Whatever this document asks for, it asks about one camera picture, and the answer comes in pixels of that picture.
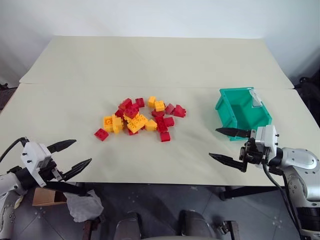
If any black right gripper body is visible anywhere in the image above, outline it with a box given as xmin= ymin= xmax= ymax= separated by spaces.
xmin=239 ymin=129 xmax=271 ymax=173

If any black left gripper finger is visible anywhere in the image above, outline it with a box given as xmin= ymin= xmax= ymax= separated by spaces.
xmin=60 ymin=157 xmax=93 ymax=182
xmin=47 ymin=139 xmax=78 ymax=154

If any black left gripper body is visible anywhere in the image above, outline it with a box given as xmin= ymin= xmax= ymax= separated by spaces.
xmin=39 ymin=157 xmax=64 ymax=185

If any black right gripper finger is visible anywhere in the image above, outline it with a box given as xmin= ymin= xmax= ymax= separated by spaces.
xmin=215 ymin=127 xmax=251 ymax=139
xmin=208 ymin=152 xmax=245 ymax=173

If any green plastic bin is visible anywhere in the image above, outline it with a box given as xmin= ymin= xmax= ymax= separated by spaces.
xmin=214 ymin=86 xmax=274 ymax=143

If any brown cardboard box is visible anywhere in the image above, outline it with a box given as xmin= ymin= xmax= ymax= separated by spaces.
xmin=32 ymin=187 xmax=68 ymax=207

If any crumpled grey cloth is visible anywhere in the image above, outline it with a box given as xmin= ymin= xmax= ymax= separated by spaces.
xmin=65 ymin=189 xmax=104 ymax=224

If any dark rounded shape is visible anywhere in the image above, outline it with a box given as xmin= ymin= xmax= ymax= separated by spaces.
xmin=116 ymin=210 xmax=144 ymax=240
xmin=178 ymin=209 xmax=216 ymax=240

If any dark object behind table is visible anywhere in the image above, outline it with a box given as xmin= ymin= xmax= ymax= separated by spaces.
xmin=0 ymin=81 xmax=11 ymax=111

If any black wheeled chair base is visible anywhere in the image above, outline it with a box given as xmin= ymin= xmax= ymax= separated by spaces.
xmin=294 ymin=74 xmax=320 ymax=111

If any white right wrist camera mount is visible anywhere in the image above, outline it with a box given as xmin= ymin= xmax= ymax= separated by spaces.
xmin=254 ymin=124 xmax=279 ymax=158

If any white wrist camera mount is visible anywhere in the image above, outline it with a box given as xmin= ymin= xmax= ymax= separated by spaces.
xmin=21 ymin=141 xmax=53 ymax=188
xmin=254 ymin=124 xmax=279 ymax=158

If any black table frame bar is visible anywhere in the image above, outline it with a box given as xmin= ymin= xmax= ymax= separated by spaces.
xmin=219 ymin=185 xmax=276 ymax=201
xmin=44 ymin=181 xmax=91 ymax=197

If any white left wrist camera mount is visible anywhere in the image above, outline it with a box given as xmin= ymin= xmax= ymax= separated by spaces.
xmin=21 ymin=141 xmax=53 ymax=188

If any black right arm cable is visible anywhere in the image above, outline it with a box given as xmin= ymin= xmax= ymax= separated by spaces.
xmin=260 ymin=159 xmax=305 ymax=239

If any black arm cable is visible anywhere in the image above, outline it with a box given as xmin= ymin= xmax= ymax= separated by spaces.
xmin=260 ymin=159 xmax=305 ymax=239
xmin=0 ymin=136 xmax=29 ymax=161

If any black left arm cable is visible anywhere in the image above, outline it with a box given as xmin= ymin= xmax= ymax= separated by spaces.
xmin=0 ymin=136 xmax=29 ymax=161

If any black and brown floor bracket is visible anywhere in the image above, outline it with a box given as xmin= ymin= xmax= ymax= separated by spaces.
xmin=214 ymin=219 xmax=239 ymax=240

